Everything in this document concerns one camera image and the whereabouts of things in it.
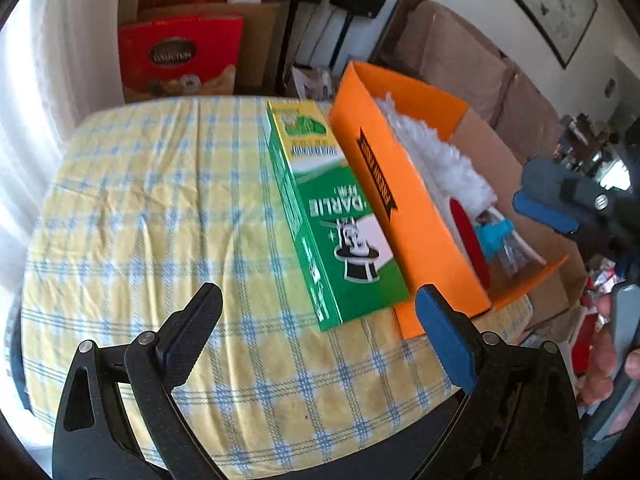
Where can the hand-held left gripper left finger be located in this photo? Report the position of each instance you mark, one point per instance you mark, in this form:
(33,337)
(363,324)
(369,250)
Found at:
(192,330)

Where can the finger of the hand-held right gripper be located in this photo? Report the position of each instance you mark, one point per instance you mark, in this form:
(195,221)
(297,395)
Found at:
(555,177)
(545,212)

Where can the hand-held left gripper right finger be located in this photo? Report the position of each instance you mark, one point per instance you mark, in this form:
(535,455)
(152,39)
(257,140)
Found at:
(445,335)

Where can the clear plastic bottle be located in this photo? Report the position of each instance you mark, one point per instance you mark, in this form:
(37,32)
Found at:
(515,255)

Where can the blue collapsible funnel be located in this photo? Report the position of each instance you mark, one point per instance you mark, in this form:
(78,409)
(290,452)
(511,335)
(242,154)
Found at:
(492,237)

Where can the red white round container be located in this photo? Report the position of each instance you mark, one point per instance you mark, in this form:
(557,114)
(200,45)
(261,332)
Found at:
(465,240)

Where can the white fluffy duster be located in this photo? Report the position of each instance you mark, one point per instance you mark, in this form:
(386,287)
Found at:
(440,160)

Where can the green toothpaste box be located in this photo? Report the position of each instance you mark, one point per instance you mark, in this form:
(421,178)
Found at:
(340,240)

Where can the orange cardboard box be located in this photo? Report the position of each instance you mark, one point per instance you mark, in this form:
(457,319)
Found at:
(400,200)

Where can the person's right hand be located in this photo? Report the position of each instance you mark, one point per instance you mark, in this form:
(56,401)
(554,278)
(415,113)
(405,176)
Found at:
(600,365)

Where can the dark metal clutter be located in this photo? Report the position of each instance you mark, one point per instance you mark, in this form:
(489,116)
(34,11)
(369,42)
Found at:
(585,145)

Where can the tan sofa cushion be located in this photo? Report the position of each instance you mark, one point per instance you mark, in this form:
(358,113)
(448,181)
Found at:
(530,110)
(460,55)

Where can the yellow checked tablecloth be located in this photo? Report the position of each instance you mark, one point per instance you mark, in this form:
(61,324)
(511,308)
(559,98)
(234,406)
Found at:
(150,235)

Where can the framed landscape painting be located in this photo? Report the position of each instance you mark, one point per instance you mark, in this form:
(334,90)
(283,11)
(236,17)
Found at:
(540,0)

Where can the brown sofa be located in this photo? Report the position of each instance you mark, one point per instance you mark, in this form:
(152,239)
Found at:
(400,25)

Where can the black speaker stand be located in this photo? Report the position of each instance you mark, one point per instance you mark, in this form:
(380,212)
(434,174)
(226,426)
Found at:
(344,37)
(288,45)

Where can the plastic bag clutter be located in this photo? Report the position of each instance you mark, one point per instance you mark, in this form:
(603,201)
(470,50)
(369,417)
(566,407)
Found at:
(312,82)

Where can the red biscuit gift box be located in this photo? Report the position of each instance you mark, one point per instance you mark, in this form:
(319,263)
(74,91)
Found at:
(180,55)

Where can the brown cardboard box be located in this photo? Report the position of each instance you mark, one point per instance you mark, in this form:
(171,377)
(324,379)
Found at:
(260,45)

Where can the white sheer curtain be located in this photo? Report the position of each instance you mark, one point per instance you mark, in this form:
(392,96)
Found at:
(50,60)

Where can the wall switch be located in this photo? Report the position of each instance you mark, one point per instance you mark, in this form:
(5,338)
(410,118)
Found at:
(610,88)

